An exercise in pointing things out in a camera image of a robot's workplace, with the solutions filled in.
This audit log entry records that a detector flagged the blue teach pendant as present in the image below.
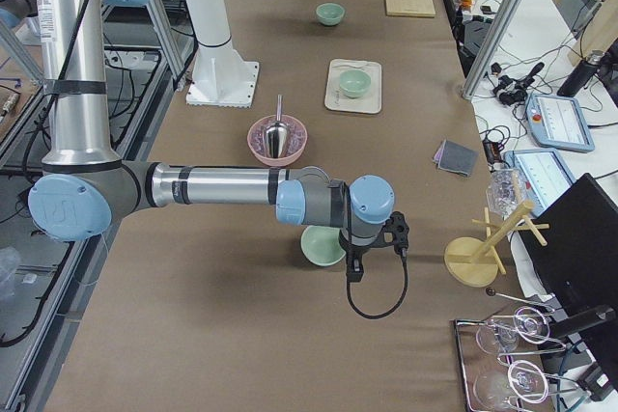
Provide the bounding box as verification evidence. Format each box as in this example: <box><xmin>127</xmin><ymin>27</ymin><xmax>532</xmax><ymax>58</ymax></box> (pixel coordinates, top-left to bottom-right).
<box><xmin>504</xmin><ymin>148</ymin><xmax>576</xmax><ymax>216</ymax></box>
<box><xmin>526</xmin><ymin>94</ymin><xmax>595</xmax><ymax>152</ymax></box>

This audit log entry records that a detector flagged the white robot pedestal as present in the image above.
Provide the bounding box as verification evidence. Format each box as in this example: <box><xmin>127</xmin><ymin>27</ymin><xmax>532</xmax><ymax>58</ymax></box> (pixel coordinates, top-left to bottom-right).
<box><xmin>185</xmin><ymin>0</ymin><xmax>260</xmax><ymax>108</ymax></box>

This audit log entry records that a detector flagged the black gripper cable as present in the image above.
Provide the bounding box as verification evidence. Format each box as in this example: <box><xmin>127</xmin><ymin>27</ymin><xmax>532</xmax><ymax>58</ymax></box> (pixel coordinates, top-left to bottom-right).
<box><xmin>345</xmin><ymin>233</ymin><xmax>410</xmax><ymax>320</ymax></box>

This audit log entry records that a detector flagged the pink bowl with ice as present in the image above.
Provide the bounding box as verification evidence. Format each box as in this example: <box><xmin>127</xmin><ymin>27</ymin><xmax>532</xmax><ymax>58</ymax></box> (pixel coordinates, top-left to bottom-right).
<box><xmin>246</xmin><ymin>114</ymin><xmax>308</xmax><ymax>167</ymax></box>

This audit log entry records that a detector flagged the wooden mug tree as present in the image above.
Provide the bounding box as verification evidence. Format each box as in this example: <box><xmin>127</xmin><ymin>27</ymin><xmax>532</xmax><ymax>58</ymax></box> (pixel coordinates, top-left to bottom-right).
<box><xmin>444</xmin><ymin>200</ymin><xmax>550</xmax><ymax>288</ymax></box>

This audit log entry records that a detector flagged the green bowl on tray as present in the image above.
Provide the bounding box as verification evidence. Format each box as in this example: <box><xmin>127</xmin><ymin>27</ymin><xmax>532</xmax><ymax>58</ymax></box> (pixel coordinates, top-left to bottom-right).
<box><xmin>339</xmin><ymin>69</ymin><xmax>372</xmax><ymax>98</ymax></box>

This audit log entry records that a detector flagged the cream rabbit tray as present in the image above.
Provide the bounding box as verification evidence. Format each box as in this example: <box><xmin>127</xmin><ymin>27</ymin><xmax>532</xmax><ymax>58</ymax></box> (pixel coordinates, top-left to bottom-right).
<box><xmin>324</xmin><ymin>59</ymin><xmax>382</xmax><ymax>114</ymax></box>

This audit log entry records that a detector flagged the wooden cutting board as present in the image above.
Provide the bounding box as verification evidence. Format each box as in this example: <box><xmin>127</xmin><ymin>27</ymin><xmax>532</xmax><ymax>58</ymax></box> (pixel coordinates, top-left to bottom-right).
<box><xmin>385</xmin><ymin>0</ymin><xmax>435</xmax><ymax>18</ymax></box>

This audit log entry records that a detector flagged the grey folded cloth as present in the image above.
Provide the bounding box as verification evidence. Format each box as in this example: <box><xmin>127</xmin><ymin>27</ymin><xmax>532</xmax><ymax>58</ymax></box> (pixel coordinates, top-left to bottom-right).
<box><xmin>433</xmin><ymin>140</ymin><xmax>479</xmax><ymax>177</ymax></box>

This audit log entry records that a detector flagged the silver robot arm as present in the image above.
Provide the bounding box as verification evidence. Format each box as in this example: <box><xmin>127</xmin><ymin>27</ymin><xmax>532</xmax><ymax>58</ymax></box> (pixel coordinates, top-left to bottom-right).
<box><xmin>29</xmin><ymin>0</ymin><xmax>407</xmax><ymax>282</ymax></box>

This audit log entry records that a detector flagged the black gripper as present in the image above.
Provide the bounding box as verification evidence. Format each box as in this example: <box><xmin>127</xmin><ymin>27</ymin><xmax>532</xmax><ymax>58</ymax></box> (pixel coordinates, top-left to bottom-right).
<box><xmin>339</xmin><ymin>233</ymin><xmax>371</xmax><ymax>283</ymax></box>

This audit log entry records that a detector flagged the green bowl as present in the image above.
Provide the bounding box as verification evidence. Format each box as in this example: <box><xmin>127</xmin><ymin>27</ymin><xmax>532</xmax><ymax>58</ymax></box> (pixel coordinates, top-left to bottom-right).
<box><xmin>300</xmin><ymin>226</ymin><xmax>346</xmax><ymax>267</ymax></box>
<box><xmin>315</xmin><ymin>3</ymin><xmax>346</xmax><ymax>26</ymax></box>
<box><xmin>339</xmin><ymin>69</ymin><xmax>372</xmax><ymax>98</ymax></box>

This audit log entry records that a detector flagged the steel ice scoop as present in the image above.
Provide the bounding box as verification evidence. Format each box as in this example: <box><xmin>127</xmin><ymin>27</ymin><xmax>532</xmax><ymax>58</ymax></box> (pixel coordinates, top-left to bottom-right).
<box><xmin>263</xmin><ymin>94</ymin><xmax>290</xmax><ymax>158</ymax></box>

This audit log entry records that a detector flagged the black water bottle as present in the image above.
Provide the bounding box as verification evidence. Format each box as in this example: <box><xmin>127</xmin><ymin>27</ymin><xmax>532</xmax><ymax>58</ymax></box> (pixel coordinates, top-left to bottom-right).
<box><xmin>556</xmin><ymin>50</ymin><xmax>605</xmax><ymax>97</ymax></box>

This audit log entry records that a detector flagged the aluminium frame post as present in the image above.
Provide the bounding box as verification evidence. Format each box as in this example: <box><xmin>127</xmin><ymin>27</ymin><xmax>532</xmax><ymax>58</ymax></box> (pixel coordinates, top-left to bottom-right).
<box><xmin>462</xmin><ymin>0</ymin><xmax>522</xmax><ymax>101</ymax></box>

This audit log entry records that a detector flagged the black monitor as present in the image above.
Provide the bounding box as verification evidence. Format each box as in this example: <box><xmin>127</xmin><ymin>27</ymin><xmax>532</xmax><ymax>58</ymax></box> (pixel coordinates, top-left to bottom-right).
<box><xmin>522</xmin><ymin>174</ymin><xmax>617</xmax><ymax>315</ymax></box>

